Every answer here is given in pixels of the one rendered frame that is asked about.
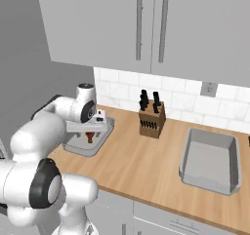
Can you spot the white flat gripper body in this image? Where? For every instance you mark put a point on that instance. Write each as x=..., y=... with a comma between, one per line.
x=85, y=126

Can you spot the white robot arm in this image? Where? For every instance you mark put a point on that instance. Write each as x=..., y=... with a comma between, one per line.
x=35, y=138

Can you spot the brown chicken drumstick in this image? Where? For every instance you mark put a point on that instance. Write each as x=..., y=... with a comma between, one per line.
x=90, y=137

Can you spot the wooden knife block with knives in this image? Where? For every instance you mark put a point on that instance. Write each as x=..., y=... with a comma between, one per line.
x=152, y=122

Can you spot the grey lower cupboard door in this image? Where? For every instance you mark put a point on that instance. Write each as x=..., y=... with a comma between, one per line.
x=110, y=213

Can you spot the grey cupboard door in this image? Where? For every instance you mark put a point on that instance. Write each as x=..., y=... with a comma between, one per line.
x=208, y=31
x=97, y=24
x=110, y=213

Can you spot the grey upper cupboard door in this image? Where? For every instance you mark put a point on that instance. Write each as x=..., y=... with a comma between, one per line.
x=208, y=31
x=97, y=24

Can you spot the grey drawer front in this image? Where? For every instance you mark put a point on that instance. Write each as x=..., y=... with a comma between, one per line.
x=156, y=217

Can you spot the grey wall socket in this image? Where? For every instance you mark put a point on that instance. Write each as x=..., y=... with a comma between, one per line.
x=208, y=89

